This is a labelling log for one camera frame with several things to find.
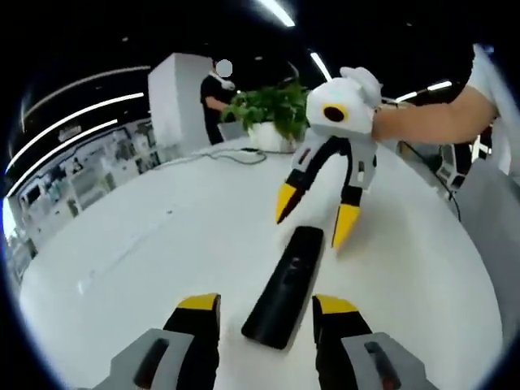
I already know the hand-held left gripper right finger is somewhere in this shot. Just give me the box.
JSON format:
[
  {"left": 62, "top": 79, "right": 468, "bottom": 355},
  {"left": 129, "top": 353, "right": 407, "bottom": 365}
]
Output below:
[{"left": 310, "top": 293, "right": 443, "bottom": 390}]

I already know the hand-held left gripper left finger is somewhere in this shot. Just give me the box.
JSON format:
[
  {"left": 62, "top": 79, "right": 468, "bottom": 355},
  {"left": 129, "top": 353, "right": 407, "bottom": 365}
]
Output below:
[{"left": 90, "top": 292, "right": 223, "bottom": 390}]

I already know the black remote control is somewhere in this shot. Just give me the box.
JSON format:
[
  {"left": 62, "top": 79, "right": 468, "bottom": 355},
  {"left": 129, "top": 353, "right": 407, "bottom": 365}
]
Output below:
[{"left": 240, "top": 226, "right": 325, "bottom": 350}]

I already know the ceiling light strip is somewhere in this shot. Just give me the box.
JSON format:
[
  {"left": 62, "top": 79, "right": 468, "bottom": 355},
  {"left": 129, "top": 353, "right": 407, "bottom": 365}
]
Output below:
[
  {"left": 255, "top": 0, "right": 297, "bottom": 28},
  {"left": 5, "top": 118, "right": 119, "bottom": 172},
  {"left": 310, "top": 51, "right": 332, "bottom": 83},
  {"left": 23, "top": 92, "right": 146, "bottom": 124},
  {"left": 395, "top": 80, "right": 453, "bottom": 103}
]

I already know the white planter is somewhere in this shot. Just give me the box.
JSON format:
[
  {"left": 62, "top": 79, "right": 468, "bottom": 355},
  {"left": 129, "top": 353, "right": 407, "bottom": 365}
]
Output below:
[{"left": 248, "top": 121, "right": 298, "bottom": 153}]

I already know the green potted plant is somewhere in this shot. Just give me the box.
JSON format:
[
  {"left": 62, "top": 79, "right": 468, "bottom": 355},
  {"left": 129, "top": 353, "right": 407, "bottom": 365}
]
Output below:
[{"left": 221, "top": 83, "right": 312, "bottom": 141}]

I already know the white square pillar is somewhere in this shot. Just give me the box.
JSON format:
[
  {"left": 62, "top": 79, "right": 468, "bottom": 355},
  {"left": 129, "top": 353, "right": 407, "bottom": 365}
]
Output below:
[{"left": 148, "top": 52, "right": 217, "bottom": 164}]

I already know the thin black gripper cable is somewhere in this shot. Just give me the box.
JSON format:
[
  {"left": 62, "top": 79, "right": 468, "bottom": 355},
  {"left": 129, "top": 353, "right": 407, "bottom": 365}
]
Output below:
[{"left": 400, "top": 141, "right": 463, "bottom": 221}]

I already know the blue white wall display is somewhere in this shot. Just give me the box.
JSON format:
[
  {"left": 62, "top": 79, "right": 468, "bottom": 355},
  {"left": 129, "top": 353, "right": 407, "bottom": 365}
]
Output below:
[{"left": 6, "top": 121, "right": 180, "bottom": 254}]

